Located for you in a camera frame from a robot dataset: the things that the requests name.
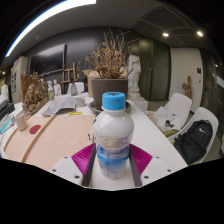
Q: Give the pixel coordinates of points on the white drink bottle blue cap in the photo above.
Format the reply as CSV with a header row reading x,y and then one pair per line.
x,y
113,130

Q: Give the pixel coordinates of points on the large black flat box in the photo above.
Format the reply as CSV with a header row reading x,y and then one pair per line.
x,y
6,109

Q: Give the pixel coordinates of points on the long ceiling light strip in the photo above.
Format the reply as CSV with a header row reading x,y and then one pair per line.
x,y
40,16

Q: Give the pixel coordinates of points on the wooden easel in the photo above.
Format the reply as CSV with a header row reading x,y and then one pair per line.
x,y
68,75

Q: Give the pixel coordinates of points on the flat round red coaster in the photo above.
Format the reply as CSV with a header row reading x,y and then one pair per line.
x,y
35,129

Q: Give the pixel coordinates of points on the white plaster bust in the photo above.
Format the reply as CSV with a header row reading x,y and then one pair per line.
x,y
57,88

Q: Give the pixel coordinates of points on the grey plant saucer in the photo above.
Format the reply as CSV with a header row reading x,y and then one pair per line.
x,y
94,108

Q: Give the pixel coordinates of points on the round ceiling spotlight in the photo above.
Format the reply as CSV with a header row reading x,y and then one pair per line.
x,y
200,33
165,34

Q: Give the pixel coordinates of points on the golden sculpture on wooden base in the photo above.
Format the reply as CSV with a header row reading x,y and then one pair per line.
x,y
35,95

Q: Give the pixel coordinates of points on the dark wall screen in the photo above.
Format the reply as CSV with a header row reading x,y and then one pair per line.
x,y
48,60

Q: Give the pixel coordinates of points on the yellow marker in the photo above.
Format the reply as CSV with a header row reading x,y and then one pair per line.
x,y
75,113

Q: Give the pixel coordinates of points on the white cabinet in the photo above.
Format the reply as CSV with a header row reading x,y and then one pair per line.
x,y
18,80

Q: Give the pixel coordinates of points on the beige canvas mat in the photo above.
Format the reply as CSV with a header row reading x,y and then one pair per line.
x,y
63,136

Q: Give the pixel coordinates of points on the wooden mannequin figure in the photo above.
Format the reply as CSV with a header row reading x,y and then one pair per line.
x,y
187,87

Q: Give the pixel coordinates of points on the cardboard box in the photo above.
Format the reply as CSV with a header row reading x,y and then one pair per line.
x,y
89,83

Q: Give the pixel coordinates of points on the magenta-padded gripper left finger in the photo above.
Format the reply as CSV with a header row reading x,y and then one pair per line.
x,y
78,165

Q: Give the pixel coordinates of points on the dried plant in dark pot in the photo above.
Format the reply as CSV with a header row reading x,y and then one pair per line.
x,y
108,85

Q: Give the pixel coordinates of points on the black backpack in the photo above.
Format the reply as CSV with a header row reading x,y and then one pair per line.
x,y
195,141

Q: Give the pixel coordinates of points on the clear bottle green label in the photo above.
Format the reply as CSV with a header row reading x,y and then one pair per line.
x,y
51,92

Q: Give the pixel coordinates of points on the white plaster statue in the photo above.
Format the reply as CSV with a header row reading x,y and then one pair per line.
x,y
135,75

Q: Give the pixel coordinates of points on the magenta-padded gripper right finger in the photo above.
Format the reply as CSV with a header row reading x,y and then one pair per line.
x,y
145,163

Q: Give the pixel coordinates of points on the newspaper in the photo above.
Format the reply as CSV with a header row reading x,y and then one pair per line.
x,y
60,105

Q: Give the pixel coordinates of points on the papers on chair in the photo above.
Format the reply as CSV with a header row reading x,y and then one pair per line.
x,y
165,116

